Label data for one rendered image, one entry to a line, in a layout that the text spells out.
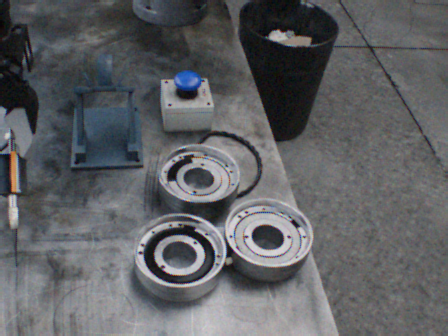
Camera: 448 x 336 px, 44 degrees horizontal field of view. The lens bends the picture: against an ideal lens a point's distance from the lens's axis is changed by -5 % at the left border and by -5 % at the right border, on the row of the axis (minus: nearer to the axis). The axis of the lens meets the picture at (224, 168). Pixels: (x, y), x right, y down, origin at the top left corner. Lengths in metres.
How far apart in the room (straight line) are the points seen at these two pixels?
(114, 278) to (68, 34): 0.54
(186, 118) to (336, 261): 1.03
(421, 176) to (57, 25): 1.45
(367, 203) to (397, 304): 0.40
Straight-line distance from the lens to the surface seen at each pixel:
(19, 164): 0.70
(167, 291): 0.64
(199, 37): 1.08
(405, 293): 1.78
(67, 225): 0.74
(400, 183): 2.09
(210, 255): 0.67
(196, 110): 0.84
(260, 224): 0.71
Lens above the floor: 1.36
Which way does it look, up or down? 44 degrees down
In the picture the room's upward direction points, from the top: 8 degrees clockwise
